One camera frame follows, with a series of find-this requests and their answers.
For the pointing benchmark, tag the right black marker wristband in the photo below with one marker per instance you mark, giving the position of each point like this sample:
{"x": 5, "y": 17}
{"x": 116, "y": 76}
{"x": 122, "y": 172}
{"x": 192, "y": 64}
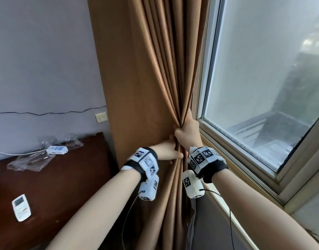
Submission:
{"x": 206, "y": 161}

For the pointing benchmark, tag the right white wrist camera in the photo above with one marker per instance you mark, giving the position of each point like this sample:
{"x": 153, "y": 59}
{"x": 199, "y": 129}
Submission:
{"x": 192, "y": 184}

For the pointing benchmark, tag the person's right forearm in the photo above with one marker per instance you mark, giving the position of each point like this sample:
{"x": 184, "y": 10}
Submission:
{"x": 258, "y": 213}

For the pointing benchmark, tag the black marker wristband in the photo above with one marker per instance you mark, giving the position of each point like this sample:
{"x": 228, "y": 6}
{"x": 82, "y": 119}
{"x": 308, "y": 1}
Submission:
{"x": 206, "y": 161}
{"x": 142, "y": 162}

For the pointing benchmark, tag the clear plastic wrapper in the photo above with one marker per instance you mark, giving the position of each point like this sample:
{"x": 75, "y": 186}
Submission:
{"x": 31, "y": 162}
{"x": 70, "y": 143}

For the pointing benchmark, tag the white remote control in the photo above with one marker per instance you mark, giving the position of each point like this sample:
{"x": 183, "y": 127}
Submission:
{"x": 21, "y": 208}

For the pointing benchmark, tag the glass window with frame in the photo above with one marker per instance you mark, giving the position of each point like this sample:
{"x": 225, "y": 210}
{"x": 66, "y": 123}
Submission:
{"x": 253, "y": 75}

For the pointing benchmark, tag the beige wall socket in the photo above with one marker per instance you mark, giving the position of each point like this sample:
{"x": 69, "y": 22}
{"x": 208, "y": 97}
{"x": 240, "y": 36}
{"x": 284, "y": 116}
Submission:
{"x": 101, "y": 117}

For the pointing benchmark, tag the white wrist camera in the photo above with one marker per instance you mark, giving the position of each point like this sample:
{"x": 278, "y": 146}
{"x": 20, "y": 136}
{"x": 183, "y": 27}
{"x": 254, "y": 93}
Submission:
{"x": 149, "y": 188}
{"x": 192, "y": 184}

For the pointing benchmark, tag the person's left hand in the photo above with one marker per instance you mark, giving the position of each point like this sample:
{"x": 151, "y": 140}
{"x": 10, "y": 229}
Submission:
{"x": 166, "y": 151}

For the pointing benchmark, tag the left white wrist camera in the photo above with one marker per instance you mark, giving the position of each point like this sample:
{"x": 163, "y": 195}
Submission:
{"x": 149, "y": 188}

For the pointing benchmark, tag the dark wooden desk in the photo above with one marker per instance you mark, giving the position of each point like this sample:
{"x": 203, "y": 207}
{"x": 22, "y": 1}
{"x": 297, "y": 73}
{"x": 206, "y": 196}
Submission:
{"x": 65, "y": 184}

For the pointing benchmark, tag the person's left forearm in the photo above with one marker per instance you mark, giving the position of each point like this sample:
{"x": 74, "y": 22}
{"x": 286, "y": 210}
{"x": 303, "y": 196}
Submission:
{"x": 97, "y": 213}

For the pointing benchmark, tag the white adapter box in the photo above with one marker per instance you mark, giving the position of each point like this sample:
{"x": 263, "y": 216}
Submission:
{"x": 57, "y": 150}

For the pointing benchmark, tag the left black marker wristband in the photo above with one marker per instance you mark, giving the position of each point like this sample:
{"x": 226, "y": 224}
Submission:
{"x": 142, "y": 162}

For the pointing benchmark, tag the brown curtain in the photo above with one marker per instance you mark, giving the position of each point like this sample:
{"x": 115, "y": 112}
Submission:
{"x": 143, "y": 75}

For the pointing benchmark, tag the beige window sill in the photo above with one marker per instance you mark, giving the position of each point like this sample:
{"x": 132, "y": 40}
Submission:
{"x": 227, "y": 210}

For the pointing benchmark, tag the person's right hand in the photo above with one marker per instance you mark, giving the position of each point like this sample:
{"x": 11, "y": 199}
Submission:
{"x": 190, "y": 134}

